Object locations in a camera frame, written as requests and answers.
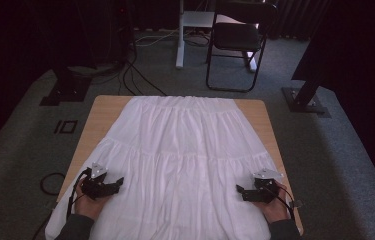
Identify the black folding chair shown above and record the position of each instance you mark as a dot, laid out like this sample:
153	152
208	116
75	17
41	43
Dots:
236	36

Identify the person's right hand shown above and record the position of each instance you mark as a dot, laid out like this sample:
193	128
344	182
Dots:
275	208

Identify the white tiered skirt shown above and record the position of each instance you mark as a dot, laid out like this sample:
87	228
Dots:
181	160

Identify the grey tape piece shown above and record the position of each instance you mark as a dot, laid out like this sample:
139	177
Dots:
297	204

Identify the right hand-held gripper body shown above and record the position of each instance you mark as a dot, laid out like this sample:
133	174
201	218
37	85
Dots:
265	191

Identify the black stand base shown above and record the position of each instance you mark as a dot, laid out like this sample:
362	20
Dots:
66	90
303	103

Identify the white desk frame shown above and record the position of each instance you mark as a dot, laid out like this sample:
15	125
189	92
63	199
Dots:
181	50

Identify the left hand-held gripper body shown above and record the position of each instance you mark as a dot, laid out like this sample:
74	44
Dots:
94	187

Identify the person's left hand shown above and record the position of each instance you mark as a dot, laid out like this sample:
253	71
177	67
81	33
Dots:
86	206

